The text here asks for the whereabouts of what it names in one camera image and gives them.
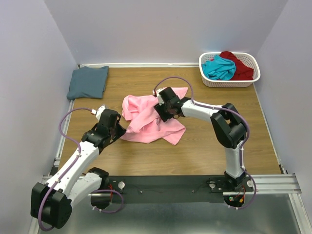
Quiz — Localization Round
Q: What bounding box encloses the pink t shirt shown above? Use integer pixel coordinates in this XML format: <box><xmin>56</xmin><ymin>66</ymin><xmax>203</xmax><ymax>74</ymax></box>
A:
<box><xmin>121</xmin><ymin>95</ymin><xmax>186</xmax><ymax>145</ymax></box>

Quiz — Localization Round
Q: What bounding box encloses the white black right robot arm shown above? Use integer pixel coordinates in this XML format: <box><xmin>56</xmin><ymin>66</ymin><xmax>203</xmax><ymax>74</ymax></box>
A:
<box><xmin>153</xmin><ymin>87</ymin><xmax>249</xmax><ymax>191</ymax></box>

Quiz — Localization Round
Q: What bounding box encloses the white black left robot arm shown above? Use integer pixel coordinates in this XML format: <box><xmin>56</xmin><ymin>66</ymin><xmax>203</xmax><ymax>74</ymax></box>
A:
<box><xmin>30</xmin><ymin>106</ymin><xmax>126</xmax><ymax>232</ymax></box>

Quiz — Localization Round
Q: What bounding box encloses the folded grey-blue t shirt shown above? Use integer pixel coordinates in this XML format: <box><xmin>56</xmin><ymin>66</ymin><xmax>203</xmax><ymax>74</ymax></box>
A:
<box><xmin>66</xmin><ymin>66</ymin><xmax>109</xmax><ymax>100</ymax></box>

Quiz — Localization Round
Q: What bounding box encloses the turquoise t shirt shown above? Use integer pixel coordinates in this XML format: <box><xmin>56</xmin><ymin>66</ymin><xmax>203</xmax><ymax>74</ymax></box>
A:
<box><xmin>201</xmin><ymin>55</ymin><xmax>236</xmax><ymax>80</ymax></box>

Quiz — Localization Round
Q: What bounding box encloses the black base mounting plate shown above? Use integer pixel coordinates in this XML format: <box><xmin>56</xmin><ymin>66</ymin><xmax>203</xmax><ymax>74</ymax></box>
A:
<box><xmin>91</xmin><ymin>175</ymin><xmax>254</xmax><ymax>209</ymax></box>

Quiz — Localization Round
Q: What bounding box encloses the dark red t shirt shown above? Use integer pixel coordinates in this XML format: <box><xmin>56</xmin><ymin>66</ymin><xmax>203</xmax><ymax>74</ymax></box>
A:
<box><xmin>220</xmin><ymin>51</ymin><xmax>254</xmax><ymax>81</ymax></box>

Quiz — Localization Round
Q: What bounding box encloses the white plastic laundry basket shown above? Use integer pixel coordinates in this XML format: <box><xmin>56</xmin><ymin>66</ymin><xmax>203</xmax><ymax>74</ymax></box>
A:
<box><xmin>198</xmin><ymin>52</ymin><xmax>261</xmax><ymax>88</ymax></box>

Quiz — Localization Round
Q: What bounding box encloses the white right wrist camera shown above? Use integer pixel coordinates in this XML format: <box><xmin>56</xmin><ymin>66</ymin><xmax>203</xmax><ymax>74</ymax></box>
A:
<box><xmin>153</xmin><ymin>88</ymin><xmax>165</xmax><ymax>105</ymax></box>

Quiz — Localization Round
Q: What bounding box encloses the aluminium frame rail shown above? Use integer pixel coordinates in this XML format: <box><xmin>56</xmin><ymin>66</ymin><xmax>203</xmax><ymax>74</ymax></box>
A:
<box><xmin>28</xmin><ymin>173</ymin><xmax>308</xmax><ymax>234</ymax></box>

